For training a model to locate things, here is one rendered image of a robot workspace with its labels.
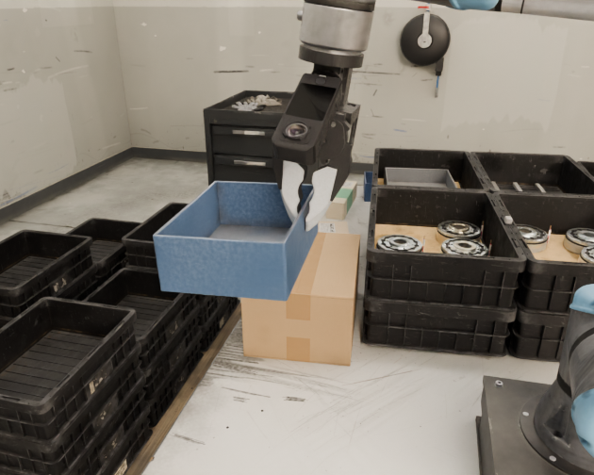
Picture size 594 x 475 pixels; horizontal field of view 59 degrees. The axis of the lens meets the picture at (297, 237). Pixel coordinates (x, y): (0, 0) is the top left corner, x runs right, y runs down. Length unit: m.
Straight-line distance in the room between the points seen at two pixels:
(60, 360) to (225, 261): 1.06
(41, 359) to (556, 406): 1.26
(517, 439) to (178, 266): 0.54
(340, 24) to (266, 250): 0.24
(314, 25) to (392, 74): 3.88
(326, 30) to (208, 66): 4.27
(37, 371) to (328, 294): 0.86
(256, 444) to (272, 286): 0.42
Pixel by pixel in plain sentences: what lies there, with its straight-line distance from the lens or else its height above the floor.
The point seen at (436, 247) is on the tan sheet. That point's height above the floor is 0.83.
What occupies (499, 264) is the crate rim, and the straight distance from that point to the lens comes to 1.06.
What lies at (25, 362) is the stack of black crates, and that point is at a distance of 1.62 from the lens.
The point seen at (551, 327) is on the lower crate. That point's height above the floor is 0.79.
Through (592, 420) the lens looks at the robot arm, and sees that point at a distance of 0.64.
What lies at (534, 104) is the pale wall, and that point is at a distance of 4.53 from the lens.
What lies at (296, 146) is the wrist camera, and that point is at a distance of 0.52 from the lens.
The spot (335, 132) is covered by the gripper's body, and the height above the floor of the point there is 1.24.
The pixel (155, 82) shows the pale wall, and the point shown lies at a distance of 5.07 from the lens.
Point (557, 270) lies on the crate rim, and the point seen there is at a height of 0.92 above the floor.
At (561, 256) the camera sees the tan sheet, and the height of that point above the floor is 0.83.
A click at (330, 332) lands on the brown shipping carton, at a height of 0.78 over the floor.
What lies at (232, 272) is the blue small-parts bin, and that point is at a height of 1.10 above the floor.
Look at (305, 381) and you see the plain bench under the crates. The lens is 1.06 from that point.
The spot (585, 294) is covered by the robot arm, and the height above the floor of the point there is 1.03.
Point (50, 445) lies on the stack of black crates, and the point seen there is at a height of 0.48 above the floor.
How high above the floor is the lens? 1.37
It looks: 24 degrees down
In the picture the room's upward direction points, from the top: straight up
